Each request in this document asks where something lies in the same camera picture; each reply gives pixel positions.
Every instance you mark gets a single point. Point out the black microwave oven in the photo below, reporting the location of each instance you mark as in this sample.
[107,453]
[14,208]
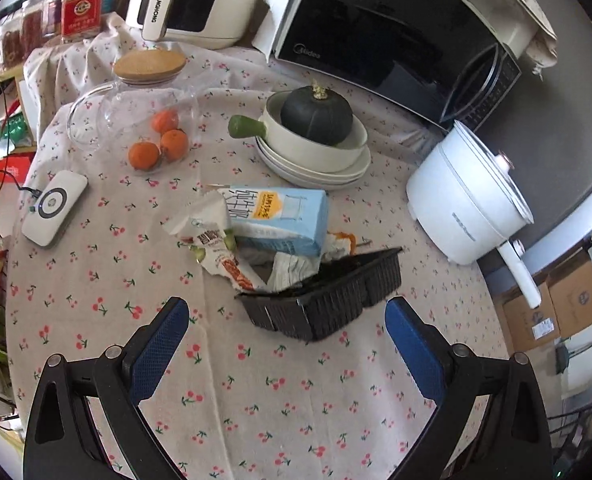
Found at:
[376,35]

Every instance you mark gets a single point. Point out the red label glass jar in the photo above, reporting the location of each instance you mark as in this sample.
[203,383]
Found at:
[80,10]

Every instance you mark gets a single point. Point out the glass jug with cork lid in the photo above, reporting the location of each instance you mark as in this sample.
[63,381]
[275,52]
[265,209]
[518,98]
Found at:
[148,65]

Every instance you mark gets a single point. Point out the light blue milk carton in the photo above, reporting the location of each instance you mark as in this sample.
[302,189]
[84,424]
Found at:
[276,220]

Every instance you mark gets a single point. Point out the orange and white wrapper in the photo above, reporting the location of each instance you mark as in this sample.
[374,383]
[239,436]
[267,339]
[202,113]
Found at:
[341,245]

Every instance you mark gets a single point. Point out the white air fryer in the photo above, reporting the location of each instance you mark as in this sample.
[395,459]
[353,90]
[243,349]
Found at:
[206,15]

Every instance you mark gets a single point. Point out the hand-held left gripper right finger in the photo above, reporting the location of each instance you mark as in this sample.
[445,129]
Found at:
[416,350]

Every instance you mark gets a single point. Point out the grey refrigerator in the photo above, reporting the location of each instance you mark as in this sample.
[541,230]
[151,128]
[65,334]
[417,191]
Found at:
[576,110]

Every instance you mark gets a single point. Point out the white electric cooking pot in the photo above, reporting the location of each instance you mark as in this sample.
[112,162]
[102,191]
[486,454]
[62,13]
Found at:
[461,200]

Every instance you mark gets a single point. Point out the dark green squash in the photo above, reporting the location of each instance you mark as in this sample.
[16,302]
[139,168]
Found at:
[316,115]

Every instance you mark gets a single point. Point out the cherry print tablecloth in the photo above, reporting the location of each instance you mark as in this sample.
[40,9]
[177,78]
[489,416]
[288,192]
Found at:
[276,410]

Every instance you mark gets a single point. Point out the cardboard box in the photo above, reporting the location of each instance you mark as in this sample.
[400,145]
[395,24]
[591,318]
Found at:
[576,295]
[526,320]

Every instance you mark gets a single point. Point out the black plastic tray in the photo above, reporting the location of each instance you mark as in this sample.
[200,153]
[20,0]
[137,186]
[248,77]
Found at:
[326,305]

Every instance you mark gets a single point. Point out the white printed snack wrapper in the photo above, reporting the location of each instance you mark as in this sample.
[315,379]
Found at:
[211,240]

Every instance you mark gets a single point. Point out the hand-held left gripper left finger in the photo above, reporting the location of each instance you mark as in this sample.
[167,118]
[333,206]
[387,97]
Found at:
[156,350]

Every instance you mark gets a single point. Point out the white plate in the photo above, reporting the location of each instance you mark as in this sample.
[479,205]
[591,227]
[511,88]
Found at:
[321,186]
[326,176]

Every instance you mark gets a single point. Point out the silver foil wrapper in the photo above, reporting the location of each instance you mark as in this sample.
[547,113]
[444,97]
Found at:
[291,270]

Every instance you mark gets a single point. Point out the small orange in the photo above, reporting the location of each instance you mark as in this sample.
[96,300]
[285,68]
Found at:
[165,121]
[174,145]
[143,155]

